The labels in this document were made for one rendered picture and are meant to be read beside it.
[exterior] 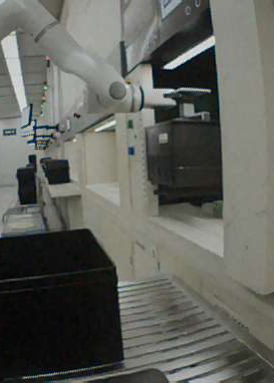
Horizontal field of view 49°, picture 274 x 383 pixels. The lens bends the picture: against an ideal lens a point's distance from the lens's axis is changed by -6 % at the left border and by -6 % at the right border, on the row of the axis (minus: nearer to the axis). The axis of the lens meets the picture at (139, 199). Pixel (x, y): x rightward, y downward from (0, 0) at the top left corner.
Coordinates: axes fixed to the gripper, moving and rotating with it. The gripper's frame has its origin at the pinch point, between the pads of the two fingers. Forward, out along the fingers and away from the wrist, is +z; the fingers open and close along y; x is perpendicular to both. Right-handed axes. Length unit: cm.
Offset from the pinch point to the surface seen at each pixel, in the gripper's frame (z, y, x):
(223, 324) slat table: -15, 43, -49
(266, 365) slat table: -15, 57, -50
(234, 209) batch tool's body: -15, 46, -26
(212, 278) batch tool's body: -10, 30, -45
